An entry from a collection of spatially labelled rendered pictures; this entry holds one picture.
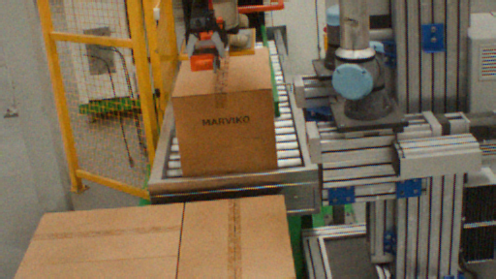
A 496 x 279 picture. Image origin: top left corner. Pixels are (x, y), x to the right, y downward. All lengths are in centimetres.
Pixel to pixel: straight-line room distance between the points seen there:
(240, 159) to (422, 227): 80
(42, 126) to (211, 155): 111
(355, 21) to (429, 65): 49
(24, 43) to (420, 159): 211
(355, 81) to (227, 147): 100
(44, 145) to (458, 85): 217
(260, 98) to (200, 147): 32
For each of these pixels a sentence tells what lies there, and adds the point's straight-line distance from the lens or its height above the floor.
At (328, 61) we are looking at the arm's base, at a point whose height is 107.
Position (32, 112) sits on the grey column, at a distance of 363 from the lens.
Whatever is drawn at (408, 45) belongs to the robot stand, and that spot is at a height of 121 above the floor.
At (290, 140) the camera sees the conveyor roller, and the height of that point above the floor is 53.
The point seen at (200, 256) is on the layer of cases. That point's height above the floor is 54.
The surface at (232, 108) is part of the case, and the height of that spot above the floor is 88.
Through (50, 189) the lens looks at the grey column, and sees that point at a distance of 379.
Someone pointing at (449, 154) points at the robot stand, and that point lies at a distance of 216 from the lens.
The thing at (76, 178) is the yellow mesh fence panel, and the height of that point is 9.
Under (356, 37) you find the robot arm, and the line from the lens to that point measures 198.
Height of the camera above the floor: 186
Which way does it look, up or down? 23 degrees down
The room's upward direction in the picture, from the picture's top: 6 degrees counter-clockwise
